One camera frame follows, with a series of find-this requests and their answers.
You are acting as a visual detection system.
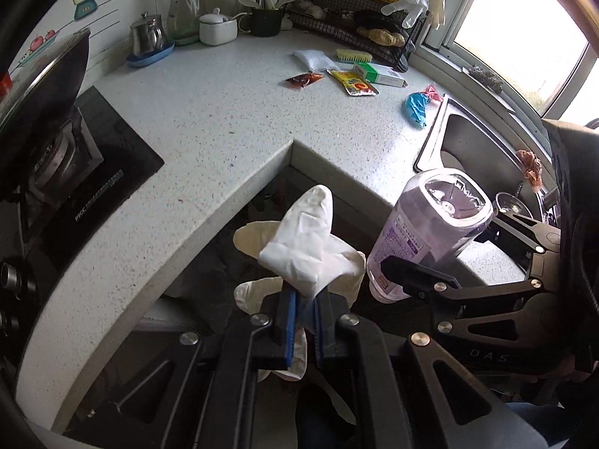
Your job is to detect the green white cardboard box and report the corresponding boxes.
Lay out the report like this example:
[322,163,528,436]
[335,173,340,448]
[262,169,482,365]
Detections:
[352,62,408,88]

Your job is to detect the metal sink strainer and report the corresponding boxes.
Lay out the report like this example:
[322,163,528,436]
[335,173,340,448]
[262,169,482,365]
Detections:
[495,192,532,218]

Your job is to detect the blue pink snack wrapper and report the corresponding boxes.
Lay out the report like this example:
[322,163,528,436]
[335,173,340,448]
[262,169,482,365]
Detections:
[401,84,443,130]

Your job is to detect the clear purple-label plastic bottle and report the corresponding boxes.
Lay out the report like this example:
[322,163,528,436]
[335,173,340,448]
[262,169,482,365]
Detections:
[367,167,493,303]

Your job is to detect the red sauce sachet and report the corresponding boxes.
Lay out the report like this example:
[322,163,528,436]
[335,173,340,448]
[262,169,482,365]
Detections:
[285,72,324,88]

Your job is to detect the black wok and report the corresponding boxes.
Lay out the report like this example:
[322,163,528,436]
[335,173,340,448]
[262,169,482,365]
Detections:
[1,28,90,135]

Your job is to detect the black wire rack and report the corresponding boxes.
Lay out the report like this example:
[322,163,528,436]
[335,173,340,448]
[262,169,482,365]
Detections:
[289,0,426,72]

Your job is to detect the orange hair scrunchie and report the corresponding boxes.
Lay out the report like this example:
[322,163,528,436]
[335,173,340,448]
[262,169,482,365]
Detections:
[516,149,543,193]

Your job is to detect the stainless steel sink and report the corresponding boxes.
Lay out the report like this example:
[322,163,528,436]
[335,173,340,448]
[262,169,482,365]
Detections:
[414,94,559,226]

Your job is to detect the white tissue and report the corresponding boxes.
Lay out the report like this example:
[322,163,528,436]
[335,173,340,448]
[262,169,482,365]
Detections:
[231,183,368,383]

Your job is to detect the glass pitcher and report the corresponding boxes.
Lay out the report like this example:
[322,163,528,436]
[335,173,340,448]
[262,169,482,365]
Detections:
[167,0,201,46]

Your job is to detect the yellow snack packet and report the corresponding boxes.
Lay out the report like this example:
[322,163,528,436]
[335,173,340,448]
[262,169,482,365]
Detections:
[327,69,379,97]

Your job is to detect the blue plastic dish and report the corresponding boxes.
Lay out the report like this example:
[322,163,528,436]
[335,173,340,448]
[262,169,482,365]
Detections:
[126,41,174,68]

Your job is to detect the clear plastic gloves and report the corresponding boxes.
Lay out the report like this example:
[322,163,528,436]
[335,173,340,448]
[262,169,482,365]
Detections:
[381,0,446,30]

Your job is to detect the steel wool scrubber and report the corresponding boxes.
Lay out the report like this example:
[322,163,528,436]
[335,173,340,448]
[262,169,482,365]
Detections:
[468,66,504,95]

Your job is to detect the stainless steel pot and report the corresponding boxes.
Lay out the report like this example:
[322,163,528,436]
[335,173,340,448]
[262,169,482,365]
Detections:
[130,12,167,57]

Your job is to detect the black gas stove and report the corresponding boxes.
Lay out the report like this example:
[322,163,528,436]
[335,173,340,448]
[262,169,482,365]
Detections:
[1,87,164,302]

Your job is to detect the dark utensil holder cup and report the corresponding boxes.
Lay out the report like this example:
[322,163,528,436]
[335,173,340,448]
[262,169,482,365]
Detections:
[250,9,284,37]

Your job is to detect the white sponge packet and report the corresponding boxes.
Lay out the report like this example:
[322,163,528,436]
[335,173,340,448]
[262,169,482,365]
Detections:
[294,50,339,72]

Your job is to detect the white ceramic jar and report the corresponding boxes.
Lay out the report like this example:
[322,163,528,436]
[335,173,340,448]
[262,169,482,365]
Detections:
[199,7,238,47]

